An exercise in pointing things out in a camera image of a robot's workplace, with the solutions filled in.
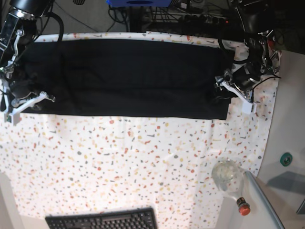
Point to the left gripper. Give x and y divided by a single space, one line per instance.
241 86

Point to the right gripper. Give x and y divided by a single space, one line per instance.
19 96

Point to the black t-shirt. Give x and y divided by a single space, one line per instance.
128 78

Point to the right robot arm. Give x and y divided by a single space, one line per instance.
18 33

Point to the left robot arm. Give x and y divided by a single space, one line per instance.
257 20

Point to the green tape roll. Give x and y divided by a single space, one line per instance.
286 159

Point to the terrazzo pattern tablecloth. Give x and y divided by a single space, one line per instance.
54 164

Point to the clear glass bottle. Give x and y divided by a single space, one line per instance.
229 179

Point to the black power strip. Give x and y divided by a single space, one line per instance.
214 19

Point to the grey metal rod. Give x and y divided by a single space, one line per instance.
263 215

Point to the blue box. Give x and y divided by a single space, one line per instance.
139 3

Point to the black keyboard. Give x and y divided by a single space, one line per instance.
143 218

